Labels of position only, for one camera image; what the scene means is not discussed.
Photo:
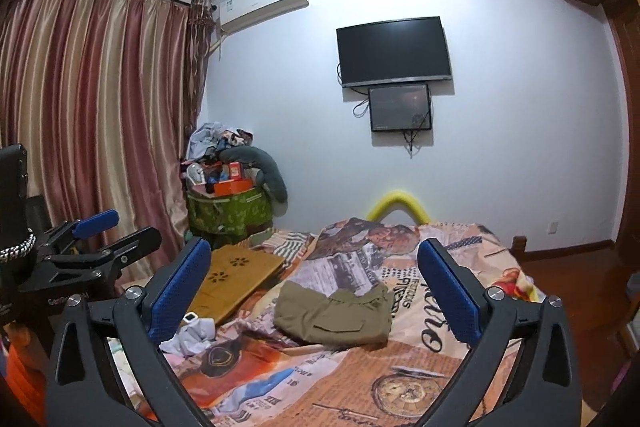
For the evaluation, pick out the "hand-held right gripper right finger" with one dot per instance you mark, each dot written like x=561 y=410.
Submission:
x=450 y=292

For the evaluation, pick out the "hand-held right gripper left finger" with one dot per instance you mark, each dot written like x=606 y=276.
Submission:
x=180 y=289

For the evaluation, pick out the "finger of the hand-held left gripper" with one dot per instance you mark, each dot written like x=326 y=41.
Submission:
x=127 y=247
x=95 y=223

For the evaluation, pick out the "olive green pants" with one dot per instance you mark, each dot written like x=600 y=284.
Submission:
x=330 y=317

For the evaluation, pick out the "white cloth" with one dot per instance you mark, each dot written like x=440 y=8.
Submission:
x=192 y=338

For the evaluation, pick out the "wooden lap desk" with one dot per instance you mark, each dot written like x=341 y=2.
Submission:
x=240 y=272

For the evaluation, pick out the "green patterned storage box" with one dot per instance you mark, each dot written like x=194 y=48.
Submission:
x=230 y=213

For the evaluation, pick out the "yellow foam tube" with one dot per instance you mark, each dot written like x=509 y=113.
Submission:
x=397 y=197

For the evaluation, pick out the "orange box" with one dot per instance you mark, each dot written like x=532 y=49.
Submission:
x=232 y=187

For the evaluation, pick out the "striped curtain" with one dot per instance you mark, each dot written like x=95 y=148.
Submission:
x=100 y=107

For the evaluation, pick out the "printed blanket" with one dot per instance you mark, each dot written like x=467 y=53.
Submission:
x=350 y=382

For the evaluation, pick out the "pile of clothes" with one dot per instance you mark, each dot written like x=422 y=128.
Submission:
x=210 y=137

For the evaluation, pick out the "grey plush toy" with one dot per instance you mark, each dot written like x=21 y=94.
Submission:
x=272 y=172

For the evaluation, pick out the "orange plastic object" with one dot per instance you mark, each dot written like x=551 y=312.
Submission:
x=20 y=377

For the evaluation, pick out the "white air conditioner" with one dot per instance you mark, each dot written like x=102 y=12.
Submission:
x=260 y=2

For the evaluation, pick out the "wooden bed post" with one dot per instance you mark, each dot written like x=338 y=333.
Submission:
x=519 y=249

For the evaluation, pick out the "white wall socket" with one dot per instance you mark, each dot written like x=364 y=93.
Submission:
x=552 y=227

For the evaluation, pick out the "small black wall monitor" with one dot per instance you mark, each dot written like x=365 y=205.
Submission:
x=400 y=107

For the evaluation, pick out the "black wall television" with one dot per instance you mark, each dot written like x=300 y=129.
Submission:
x=395 y=52

